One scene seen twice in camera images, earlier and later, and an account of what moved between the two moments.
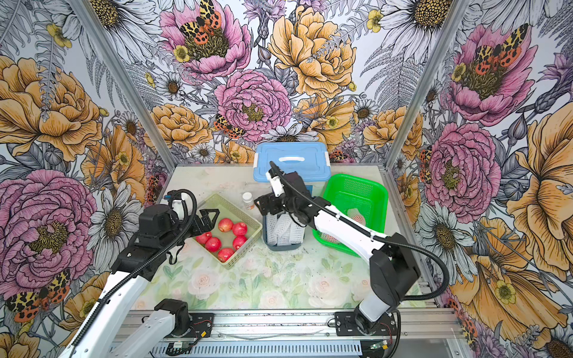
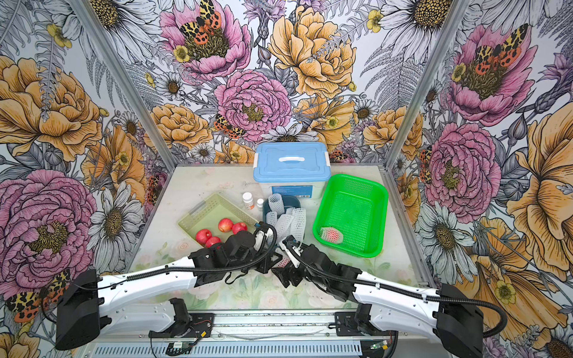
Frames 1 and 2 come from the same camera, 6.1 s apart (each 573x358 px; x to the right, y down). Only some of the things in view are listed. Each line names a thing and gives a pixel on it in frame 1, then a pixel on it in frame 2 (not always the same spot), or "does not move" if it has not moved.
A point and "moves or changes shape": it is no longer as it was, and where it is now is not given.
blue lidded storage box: [310, 159] does not move
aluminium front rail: [307, 334] does not move
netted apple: [355, 215] moves or changes shape
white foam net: [283, 230] does not move
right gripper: [270, 199] to [290, 270]
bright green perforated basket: [362, 200] does not move
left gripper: [207, 226] to [267, 264]
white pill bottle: [248, 201] does not move
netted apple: [225, 224] does not move
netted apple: [329, 238] to [283, 262]
